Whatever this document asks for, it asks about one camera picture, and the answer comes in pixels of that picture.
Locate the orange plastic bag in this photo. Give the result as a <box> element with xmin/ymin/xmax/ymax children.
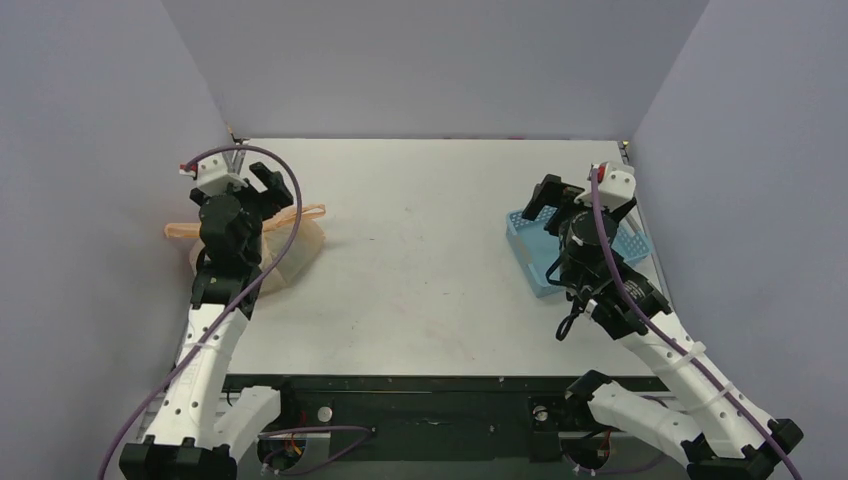
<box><xmin>164</xmin><ymin>203</ymin><xmax>326</xmax><ymax>297</ymax></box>

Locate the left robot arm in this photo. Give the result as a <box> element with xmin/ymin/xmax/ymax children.
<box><xmin>97</xmin><ymin>145</ymin><xmax>302</xmax><ymax>479</ymax></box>

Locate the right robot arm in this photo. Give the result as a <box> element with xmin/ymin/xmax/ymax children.
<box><xmin>522</xmin><ymin>167</ymin><xmax>803</xmax><ymax>479</ymax></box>

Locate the light blue plastic basket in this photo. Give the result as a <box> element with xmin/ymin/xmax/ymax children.
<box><xmin>505</xmin><ymin>206</ymin><xmax>653</xmax><ymax>298</ymax></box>

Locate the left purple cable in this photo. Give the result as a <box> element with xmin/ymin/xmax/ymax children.
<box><xmin>97</xmin><ymin>144</ymin><xmax>305</xmax><ymax>480</ymax></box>

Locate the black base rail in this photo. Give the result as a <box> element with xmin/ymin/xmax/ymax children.
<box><xmin>223</xmin><ymin>374</ymin><xmax>601</xmax><ymax>462</ymax></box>

